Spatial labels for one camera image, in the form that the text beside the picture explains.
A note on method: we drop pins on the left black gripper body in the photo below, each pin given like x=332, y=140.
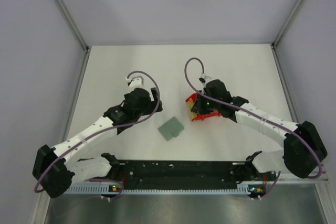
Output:
x=149, y=109

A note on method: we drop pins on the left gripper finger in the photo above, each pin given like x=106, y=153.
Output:
x=155, y=94
x=158, y=107

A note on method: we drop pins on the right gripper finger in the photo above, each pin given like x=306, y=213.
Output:
x=197, y=109
x=198, y=98

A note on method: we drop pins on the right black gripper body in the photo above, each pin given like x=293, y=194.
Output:
x=209, y=105

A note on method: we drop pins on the red plastic bin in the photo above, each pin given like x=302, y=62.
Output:
x=202, y=117

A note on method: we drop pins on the yellow credit card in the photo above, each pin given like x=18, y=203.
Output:
x=193, y=116

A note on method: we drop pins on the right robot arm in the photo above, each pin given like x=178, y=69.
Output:
x=302, y=150

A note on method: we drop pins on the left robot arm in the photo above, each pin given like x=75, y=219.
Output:
x=63, y=165

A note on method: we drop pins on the stack of credit cards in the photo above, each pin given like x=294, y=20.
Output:
x=189, y=103

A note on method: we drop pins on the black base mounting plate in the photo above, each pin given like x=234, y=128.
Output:
x=185, y=175

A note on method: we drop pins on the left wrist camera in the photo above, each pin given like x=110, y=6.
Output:
x=135, y=82

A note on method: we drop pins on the grey slotted cable duct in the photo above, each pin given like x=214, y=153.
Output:
x=106, y=189

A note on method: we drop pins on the aluminium front rail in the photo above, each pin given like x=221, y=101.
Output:
x=289, y=178

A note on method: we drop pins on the left aluminium frame post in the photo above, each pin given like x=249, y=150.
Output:
x=71, y=24

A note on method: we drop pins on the aluminium frame post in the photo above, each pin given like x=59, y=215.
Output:
x=71, y=24
x=288, y=22

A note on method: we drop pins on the right aluminium frame post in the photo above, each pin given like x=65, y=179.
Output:
x=288, y=22

